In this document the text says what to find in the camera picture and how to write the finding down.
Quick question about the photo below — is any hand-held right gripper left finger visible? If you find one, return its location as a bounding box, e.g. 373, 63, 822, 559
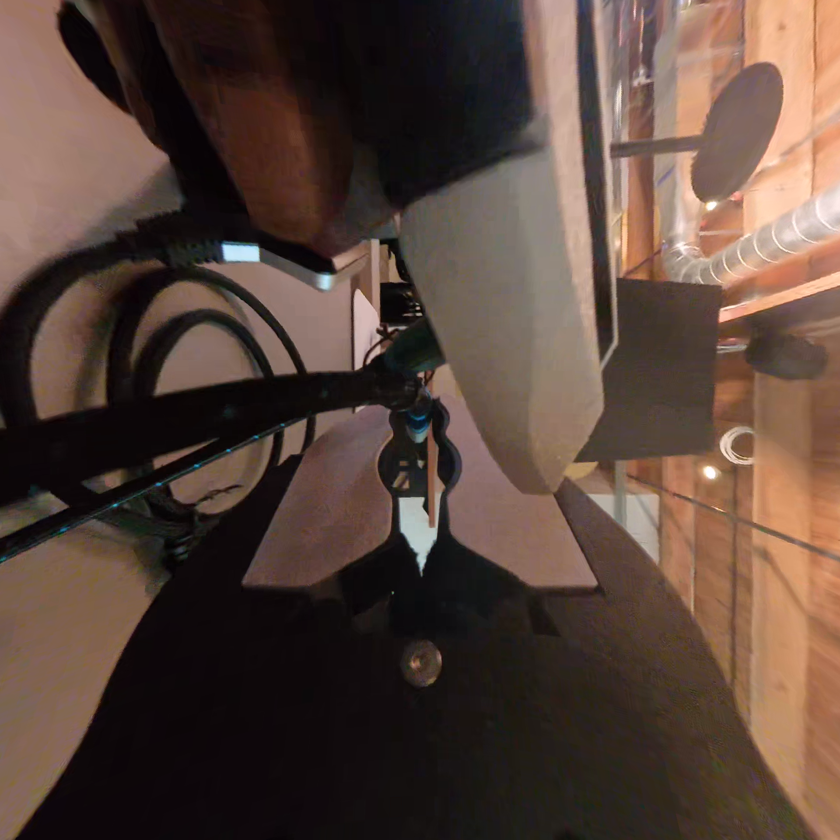
241, 403, 403, 589

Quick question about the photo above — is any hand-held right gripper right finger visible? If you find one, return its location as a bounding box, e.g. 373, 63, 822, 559
430, 392, 601, 590

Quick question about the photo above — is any silver ventilation duct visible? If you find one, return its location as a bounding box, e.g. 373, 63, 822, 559
661, 189, 840, 287

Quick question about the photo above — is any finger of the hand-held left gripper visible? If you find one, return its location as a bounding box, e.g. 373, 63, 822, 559
399, 0, 622, 495

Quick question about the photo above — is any thin black overhead wire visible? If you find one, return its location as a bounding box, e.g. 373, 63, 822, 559
622, 474, 840, 564

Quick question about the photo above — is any thick black cable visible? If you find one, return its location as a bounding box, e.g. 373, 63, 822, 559
0, 213, 317, 572

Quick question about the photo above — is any white cable coil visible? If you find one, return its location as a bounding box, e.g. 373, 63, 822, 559
719, 425, 757, 468

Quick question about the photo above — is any round black ceiling lamp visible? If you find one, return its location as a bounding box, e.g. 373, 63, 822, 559
743, 330, 829, 383

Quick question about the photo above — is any braided black teal hdmi cable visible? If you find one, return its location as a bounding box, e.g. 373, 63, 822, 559
0, 318, 450, 567

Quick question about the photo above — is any person's left hand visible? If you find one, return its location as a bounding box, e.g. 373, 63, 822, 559
141, 0, 395, 257

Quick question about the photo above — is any silver adapter hub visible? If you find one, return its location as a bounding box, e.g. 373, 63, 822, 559
222, 241, 370, 294

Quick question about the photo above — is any round black lamp with rod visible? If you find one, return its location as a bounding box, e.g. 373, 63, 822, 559
610, 62, 786, 206

